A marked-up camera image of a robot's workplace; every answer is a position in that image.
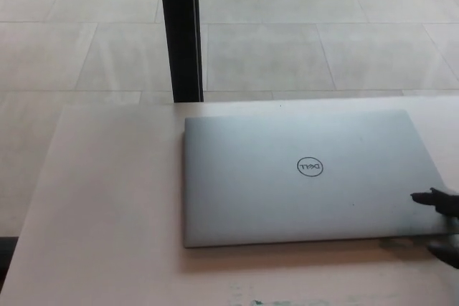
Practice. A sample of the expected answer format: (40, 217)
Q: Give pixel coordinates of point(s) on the black vertical window frame post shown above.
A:
(183, 33)

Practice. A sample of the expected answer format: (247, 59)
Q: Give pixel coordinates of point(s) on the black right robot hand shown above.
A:
(446, 203)

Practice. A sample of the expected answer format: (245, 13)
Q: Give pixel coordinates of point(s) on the silver Dell laptop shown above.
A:
(287, 184)

